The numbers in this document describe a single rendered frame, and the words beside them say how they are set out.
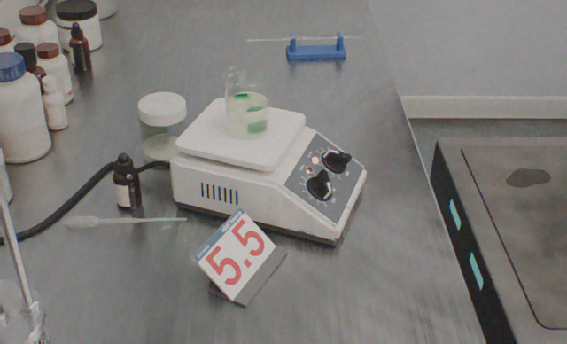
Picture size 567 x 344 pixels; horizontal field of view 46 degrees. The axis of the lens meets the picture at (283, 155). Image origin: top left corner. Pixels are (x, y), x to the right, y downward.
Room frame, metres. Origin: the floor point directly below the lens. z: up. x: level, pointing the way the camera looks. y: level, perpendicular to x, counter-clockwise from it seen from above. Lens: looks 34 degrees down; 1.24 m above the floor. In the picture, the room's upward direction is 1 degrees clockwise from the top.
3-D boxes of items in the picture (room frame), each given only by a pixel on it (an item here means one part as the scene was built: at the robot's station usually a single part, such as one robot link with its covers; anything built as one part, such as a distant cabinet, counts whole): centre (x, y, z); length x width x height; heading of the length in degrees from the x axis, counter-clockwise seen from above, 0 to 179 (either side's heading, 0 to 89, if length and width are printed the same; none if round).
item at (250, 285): (0.52, 0.04, 0.77); 0.09 x 0.06 x 0.04; 153
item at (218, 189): (0.65, 0.02, 0.79); 0.22 x 0.13 x 0.08; 71
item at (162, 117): (0.73, 0.15, 0.79); 0.06 x 0.06 x 0.08
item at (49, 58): (0.88, 0.34, 0.79); 0.05 x 0.05 x 0.09
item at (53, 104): (0.80, 0.32, 0.79); 0.03 x 0.03 x 0.07
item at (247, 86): (0.66, 0.04, 0.87); 0.06 x 0.05 x 0.08; 118
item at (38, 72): (0.82, 0.35, 0.80); 0.04 x 0.04 x 0.11
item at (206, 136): (0.66, 0.05, 0.83); 0.12 x 0.12 x 0.01; 71
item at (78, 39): (0.98, 0.33, 0.79); 0.03 x 0.03 x 0.08
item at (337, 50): (1.05, -0.05, 0.77); 0.10 x 0.03 x 0.04; 97
